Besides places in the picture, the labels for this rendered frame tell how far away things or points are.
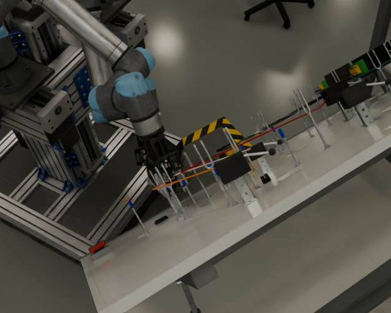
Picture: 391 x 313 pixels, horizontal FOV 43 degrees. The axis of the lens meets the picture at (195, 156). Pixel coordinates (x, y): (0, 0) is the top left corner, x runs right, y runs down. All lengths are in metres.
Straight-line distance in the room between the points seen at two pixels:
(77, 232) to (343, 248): 1.36
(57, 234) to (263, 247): 1.20
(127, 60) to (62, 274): 1.59
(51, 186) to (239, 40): 1.76
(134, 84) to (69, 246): 1.43
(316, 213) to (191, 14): 2.51
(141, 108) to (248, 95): 2.10
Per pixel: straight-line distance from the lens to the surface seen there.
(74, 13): 1.40
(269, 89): 3.35
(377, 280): 1.51
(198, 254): 0.72
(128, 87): 1.23
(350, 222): 1.82
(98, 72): 1.64
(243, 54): 3.61
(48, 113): 1.82
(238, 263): 1.71
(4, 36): 1.79
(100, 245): 1.42
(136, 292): 0.71
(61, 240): 2.58
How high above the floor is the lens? 2.33
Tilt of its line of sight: 51 degrees down
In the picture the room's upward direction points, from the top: 8 degrees counter-clockwise
